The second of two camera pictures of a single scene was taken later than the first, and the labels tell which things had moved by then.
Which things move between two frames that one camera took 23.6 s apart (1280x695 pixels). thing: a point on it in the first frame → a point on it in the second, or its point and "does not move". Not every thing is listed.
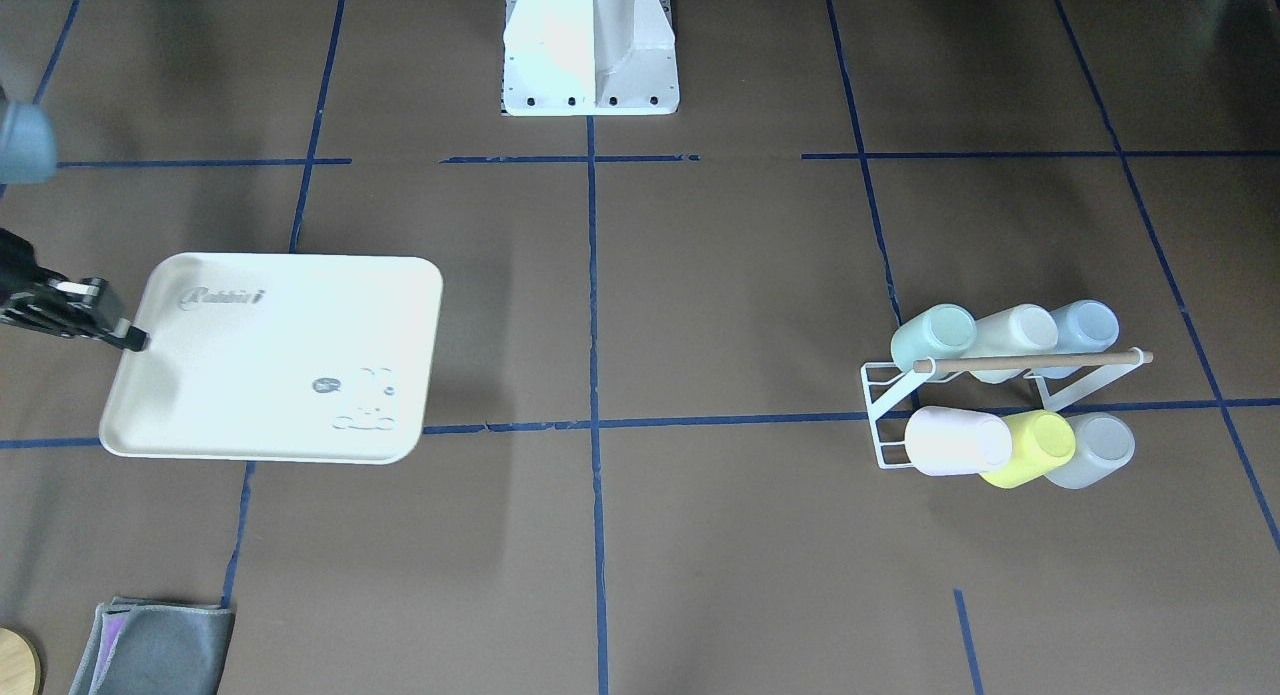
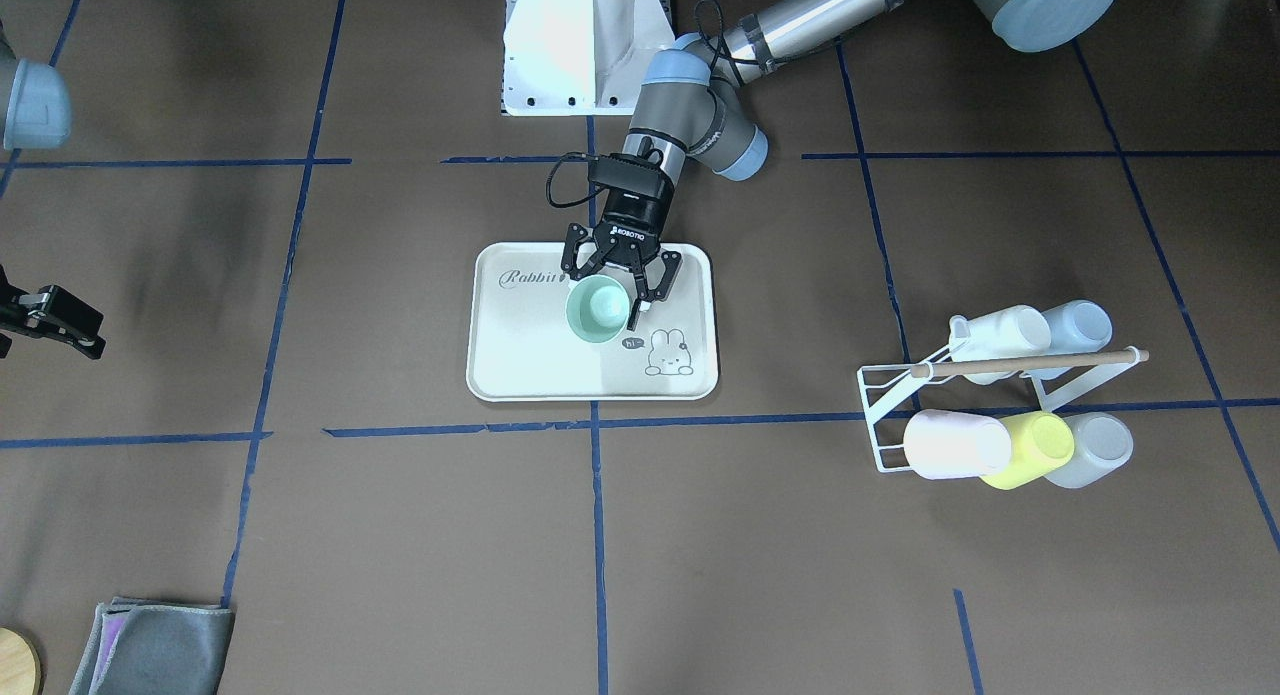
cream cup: x=1025 y=329 does not move
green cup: x=943 y=331 → x=597 y=308
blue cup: x=1086 y=326 does not move
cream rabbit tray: x=281 y=357 → x=522 y=347
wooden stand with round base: x=21 y=670 does not move
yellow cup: x=1041 y=441 does not move
